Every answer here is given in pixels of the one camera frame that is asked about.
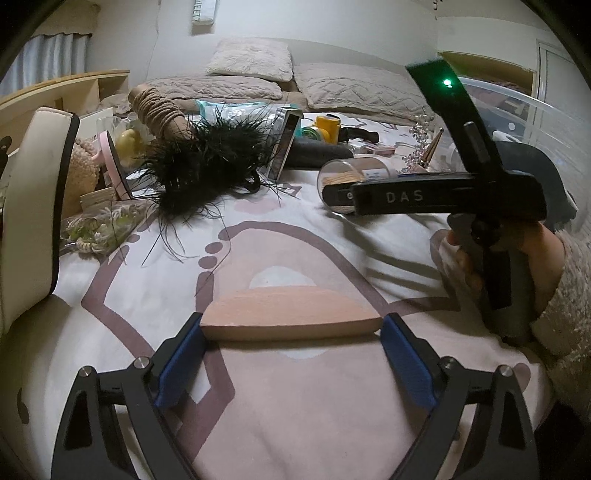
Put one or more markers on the clear plastic storage container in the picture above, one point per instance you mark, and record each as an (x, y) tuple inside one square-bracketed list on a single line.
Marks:
[(508, 115)]

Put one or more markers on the yellow rubber duck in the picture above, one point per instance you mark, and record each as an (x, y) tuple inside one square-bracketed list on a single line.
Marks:
[(129, 145)]

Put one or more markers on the wooden shelf unit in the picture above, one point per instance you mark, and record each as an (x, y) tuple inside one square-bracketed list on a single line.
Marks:
[(69, 83)]

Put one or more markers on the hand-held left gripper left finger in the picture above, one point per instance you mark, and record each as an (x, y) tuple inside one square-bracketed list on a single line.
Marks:
[(178, 364)]

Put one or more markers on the clear cotton swab jar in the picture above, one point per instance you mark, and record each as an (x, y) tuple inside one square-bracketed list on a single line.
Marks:
[(341, 173)]

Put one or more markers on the gold cosmetic pen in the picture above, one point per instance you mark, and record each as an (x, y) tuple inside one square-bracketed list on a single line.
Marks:
[(431, 147)]

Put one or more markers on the mirrored box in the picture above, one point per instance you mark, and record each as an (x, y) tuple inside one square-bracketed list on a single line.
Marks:
[(284, 147)]

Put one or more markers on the bunny printed blanket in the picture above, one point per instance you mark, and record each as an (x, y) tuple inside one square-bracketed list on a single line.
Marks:
[(300, 415)]

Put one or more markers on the built-in closet shelves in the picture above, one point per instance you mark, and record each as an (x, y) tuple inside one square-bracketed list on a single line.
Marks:
[(508, 64)]

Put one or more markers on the clear bag of scrunchies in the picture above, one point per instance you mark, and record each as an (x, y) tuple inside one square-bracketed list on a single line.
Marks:
[(92, 230)]

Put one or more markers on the dark cloth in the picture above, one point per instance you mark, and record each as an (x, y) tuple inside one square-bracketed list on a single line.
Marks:
[(561, 184)]

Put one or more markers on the large quilted beige pillow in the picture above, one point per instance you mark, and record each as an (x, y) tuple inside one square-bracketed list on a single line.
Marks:
[(360, 87)]

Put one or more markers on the pink makeup palette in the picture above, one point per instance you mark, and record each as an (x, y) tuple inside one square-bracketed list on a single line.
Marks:
[(381, 148)]

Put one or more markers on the white leather bag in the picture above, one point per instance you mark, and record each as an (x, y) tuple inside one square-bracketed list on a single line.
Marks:
[(32, 207)]

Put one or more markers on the white louvered closet door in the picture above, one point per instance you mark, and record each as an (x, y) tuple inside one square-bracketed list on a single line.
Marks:
[(554, 92)]

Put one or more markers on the dark pouch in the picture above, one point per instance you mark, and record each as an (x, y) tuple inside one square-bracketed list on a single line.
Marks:
[(314, 154)]

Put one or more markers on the beige duvet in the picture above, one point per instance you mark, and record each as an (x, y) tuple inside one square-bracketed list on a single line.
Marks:
[(288, 97)]

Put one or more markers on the yellow cylindrical gadget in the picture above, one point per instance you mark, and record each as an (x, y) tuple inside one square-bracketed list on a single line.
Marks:
[(328, 129)]

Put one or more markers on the wet wipes pack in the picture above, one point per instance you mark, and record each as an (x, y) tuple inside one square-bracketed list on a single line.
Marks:
[(221, 108)]

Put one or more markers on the black feather puff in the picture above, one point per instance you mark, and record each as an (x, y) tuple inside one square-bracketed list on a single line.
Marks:
[(203, 157)]

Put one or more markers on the pink handheld mirror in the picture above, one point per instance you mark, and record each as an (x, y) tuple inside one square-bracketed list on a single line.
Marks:
[(113, 166)]

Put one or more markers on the beige makeup sponge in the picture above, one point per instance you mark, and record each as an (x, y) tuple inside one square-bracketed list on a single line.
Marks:
[(291, 314)]

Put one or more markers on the flat quilted beige pillow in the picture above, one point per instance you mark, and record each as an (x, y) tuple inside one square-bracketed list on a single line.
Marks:
[(221, 87)]

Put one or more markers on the grey curtain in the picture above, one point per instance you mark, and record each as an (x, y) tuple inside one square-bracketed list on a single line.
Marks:
[(51, 53)]

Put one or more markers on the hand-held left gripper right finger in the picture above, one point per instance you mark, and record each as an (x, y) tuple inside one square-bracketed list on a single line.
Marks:
[(408, 364)]

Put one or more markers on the person's right hand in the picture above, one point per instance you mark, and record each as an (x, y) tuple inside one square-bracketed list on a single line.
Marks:
[(538, 263)]

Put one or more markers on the person's right forearm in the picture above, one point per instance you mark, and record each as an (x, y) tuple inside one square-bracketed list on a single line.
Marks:
[(572, 314)]

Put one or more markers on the fluffy beige pillow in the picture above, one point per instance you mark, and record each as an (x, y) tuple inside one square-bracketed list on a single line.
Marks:
[(251, 60)]

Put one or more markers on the brown fluffy slipper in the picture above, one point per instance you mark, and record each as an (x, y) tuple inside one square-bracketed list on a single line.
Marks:
[(81, 170)]

